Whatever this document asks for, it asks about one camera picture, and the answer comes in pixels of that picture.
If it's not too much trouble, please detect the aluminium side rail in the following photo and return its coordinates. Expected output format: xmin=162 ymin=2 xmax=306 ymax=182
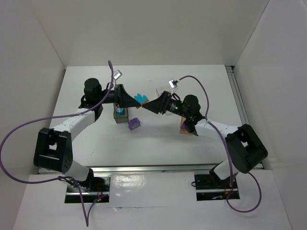
xmin=225 ymin=66 xmax=268 ymax=173

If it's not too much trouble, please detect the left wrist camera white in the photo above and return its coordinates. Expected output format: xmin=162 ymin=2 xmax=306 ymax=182
xmin=114 ymin=70 xmax=122 ymax=80

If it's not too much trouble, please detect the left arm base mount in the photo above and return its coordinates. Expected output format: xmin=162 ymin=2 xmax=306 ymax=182
xmin=60 ymin=176 xmax=111 ymax=204

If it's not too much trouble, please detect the teal stepped lego brick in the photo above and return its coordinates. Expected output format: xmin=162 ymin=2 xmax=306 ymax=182
xmin=134 ymin=93 xmax=149 ymax=104

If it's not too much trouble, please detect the teal arch lego brick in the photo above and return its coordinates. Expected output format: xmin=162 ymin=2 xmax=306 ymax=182
xmin=115 ymin=106 xmax=124 ymax=116

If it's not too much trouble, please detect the clear plastic container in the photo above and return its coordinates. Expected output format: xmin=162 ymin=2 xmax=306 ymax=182
xmin=155 ymin=84 xmax=178 ymax=97

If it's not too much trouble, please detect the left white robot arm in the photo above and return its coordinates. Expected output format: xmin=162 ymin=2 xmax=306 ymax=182
xmin=34 ymin=78 xmax=140 ymax=187

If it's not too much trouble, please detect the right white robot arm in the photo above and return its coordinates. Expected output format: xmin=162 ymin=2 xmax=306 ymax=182
xmin=142 ymin=91 xmax=268 ymax=182

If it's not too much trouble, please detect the aluminium front rail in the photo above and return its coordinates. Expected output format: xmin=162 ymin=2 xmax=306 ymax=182
xmin=92 ymin=164 xmax=215 ymax=174

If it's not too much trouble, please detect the amber plastic container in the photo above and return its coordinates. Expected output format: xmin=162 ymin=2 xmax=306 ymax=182
xmin=179 ymin=117 xmax=191 ymax=136

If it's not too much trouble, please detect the purple arch lego brick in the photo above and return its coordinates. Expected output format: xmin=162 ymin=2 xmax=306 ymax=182
xmin=128 ymin=117 xmax=141 ymax=131

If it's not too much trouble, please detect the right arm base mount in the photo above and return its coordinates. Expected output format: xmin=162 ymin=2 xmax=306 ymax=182
xmin=191 ymin=174 xmax=240 ymax=201

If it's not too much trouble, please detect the smoky grey plastic container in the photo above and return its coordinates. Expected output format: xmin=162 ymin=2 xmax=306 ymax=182
xmin=113 ymin=108 xmax=129 ymax=124

